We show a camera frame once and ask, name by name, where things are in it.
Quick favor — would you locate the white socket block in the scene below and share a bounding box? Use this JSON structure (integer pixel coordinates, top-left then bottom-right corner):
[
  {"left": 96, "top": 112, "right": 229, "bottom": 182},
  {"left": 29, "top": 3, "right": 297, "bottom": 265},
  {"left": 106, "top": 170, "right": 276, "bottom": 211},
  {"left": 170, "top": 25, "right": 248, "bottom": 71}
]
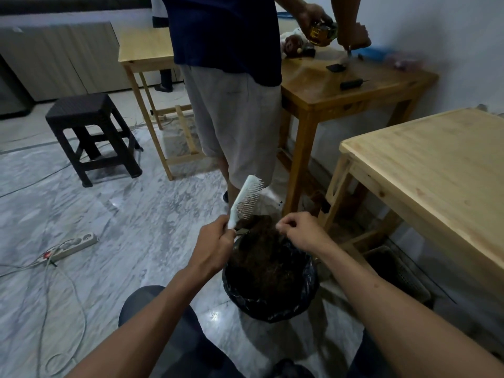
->
[{"left": 267, "top": 184, "right": 286, "bottom": 211}]

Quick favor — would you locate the dark brown wooden table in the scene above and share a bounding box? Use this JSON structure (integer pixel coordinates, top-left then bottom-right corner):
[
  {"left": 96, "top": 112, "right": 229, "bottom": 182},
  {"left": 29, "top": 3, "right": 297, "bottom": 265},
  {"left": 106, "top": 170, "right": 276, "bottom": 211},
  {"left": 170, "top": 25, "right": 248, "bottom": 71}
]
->
[{"left": 277, "top": 47, "right": 440, "bottom": 217}]

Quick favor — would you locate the black handled screwdriver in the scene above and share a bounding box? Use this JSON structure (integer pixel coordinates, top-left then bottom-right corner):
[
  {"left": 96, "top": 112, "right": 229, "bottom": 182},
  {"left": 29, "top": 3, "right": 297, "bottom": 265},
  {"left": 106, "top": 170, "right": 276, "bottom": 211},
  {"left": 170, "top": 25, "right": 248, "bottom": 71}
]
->
[{"left": 340, "top": 78, "right": 373, "bottom": 91}]

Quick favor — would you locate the brown plush bear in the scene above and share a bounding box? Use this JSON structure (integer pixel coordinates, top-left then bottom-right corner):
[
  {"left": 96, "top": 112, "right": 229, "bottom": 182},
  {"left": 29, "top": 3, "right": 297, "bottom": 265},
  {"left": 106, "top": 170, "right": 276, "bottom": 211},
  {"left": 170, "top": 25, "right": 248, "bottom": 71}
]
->
[{"left": 283, "top": 34, "right": 306, "bottom": 58}]

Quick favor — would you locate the white perforated plastic basket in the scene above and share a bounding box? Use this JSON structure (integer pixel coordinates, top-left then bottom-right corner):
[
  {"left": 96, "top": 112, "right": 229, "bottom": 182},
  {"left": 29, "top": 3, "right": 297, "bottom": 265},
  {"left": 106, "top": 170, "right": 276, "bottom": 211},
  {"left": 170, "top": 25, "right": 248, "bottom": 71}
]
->
[{"left": 364, "top": 246, "right": 433, "bottom": 306}]

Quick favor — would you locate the person's left hand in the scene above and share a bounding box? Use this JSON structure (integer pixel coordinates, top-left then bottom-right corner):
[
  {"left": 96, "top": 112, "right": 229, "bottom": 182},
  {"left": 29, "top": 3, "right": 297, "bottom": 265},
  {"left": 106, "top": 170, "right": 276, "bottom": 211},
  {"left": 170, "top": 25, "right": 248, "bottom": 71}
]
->
[{"left": 187, "top": 214, "right": 237, "bottom": 278}]

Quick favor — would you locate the dark grey appliance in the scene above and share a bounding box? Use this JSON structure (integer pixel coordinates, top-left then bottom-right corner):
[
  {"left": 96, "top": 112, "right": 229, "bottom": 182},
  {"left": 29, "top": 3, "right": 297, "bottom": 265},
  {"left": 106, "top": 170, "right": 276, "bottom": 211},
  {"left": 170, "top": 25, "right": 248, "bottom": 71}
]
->
[{"left": 0, "top": 55, "right": 34, "bottom": 119}]

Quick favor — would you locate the person's leg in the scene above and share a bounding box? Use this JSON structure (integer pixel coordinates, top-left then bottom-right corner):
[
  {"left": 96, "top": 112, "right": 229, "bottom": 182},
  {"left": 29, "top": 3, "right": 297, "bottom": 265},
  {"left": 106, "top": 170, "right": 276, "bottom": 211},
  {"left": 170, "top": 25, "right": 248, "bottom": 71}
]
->
[
  {"left": 118, "top": 286, "right": 245, "bottom": 378},
  {"left": 346, "top": 328, "right": 394, "bottom": 378}
]

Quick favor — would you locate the person's left forearm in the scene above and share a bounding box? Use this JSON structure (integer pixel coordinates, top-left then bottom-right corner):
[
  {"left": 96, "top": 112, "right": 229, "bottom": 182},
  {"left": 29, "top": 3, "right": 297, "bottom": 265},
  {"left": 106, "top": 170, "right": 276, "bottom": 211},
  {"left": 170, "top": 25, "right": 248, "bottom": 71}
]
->
[{"left": 65, "top": 265, "right": 213, "bottom": 378}]

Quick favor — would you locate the person's left leg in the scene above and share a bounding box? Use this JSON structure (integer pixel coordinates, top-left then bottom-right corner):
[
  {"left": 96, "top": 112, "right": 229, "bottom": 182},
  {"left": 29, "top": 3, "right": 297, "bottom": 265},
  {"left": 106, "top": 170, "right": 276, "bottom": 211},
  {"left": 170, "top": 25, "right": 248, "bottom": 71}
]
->
[{"left": 118, "top": 286, "right": 245, "bottom": 378}]

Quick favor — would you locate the yellow toy car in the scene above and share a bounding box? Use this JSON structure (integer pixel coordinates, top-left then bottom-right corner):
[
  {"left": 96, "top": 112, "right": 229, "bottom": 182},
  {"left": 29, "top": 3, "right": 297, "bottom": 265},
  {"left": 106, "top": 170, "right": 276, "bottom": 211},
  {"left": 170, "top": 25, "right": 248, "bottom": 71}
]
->
[{"left": 308, "top": 20, "right": 339, "bottom": 47}]

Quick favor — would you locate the tall light wooden table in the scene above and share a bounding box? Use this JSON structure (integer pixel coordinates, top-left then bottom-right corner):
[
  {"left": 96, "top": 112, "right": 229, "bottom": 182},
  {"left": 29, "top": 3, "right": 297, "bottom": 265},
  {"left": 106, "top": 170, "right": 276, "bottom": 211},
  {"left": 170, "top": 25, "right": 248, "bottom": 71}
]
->
[{"left": 118, "top": 27, "right": 205, "bottom": 182}]

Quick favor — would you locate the grey wooden cabinet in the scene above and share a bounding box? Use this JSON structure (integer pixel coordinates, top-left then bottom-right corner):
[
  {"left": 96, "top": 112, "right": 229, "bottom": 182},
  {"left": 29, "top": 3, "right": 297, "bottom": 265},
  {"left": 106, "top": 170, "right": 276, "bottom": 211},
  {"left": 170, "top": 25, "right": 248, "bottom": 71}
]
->
[{"left": 0, "top": 21, "right": 184, "bottom": 102}]

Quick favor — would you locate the person's dark shoe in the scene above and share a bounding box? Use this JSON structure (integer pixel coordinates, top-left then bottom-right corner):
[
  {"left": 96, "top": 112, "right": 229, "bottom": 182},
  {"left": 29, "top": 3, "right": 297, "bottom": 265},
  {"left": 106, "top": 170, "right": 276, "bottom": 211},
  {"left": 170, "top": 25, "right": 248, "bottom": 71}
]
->
[{"left": 267, "top": 358, "right": 316, "bottom": 378}]

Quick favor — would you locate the black plastic stool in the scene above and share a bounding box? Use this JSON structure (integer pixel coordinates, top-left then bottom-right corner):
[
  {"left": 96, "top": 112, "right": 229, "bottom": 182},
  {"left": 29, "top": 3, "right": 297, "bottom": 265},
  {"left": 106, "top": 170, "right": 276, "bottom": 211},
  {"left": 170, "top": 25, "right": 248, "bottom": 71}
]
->
[{"left": 45, "top": 93, "right": 144, "bottom": 188}]

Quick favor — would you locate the person's right forearm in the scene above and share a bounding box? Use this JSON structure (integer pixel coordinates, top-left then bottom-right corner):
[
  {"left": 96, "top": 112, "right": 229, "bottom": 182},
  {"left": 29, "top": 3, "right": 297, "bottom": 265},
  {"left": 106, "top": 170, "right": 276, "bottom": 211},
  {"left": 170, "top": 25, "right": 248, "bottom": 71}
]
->
[{"left": 319, "top": 244, "right": 504, "bottom": 378}]

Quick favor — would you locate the trash bin with black bag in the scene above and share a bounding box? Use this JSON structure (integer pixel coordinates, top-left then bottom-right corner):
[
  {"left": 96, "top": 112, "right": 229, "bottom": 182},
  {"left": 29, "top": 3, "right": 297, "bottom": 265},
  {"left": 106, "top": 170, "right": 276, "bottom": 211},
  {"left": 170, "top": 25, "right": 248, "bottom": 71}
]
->
[{"left": 222, "top": 228, "right": 320, "bottom": 324}]

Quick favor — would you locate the brown hair clump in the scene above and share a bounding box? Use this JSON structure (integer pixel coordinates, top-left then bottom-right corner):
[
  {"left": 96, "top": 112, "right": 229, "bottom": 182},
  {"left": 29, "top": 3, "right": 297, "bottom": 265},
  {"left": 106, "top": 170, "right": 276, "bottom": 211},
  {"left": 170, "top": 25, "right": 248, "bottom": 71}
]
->
[
  {"left": 230, "top": 267, "right": 312, "bottom": 302},
  {"left": 232, "top": 214, "right": 300, "bottom": 280}
]

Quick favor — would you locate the person's right hand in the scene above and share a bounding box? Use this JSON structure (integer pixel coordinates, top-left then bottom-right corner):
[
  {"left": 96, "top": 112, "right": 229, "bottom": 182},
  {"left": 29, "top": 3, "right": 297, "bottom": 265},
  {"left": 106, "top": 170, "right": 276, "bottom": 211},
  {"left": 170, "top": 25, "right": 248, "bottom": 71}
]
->
[{"left": 275, "top": 211, "right": 339, "bottom": 260}]

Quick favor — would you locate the person's right leg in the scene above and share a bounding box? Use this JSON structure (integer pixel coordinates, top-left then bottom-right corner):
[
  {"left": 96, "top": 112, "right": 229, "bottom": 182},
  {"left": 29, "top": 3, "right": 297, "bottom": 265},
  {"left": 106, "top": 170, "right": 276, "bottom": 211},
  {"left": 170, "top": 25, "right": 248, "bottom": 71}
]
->
[{"left": 346, "top": 328, "right": 394, "bottom": 378}]

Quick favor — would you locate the white floor cable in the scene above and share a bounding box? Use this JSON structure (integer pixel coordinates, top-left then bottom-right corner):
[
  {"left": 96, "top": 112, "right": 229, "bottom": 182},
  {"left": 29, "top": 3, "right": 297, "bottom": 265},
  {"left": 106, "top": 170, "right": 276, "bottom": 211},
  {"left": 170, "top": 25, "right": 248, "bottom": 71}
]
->
[{"left": 0, "top": 247, "right": 87, "bottom": 378}]

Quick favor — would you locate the white power strip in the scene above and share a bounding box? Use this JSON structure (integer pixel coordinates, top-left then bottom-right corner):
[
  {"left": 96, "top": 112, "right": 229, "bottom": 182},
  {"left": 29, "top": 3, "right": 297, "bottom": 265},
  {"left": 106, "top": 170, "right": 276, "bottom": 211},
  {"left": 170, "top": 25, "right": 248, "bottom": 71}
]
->
[{"left": 39, "top": 232, "right": 99, "bottom": 264}]

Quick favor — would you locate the pink plastic box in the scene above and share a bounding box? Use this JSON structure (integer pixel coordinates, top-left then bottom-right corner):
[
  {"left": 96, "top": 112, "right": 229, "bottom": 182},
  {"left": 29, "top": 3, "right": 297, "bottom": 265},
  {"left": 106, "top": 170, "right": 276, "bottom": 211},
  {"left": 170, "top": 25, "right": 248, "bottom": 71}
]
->
[{"left": 387, "top": 52, "right": 426, "bottom": 71}]

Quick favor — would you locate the light blue hairbrush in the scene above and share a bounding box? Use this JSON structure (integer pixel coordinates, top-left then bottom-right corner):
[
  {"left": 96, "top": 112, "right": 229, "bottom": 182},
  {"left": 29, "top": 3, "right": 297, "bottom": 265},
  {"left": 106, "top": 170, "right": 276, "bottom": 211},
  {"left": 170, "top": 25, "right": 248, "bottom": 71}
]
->
[{"left": 227, "top": 175, "right": 265, "bottom": 231}]

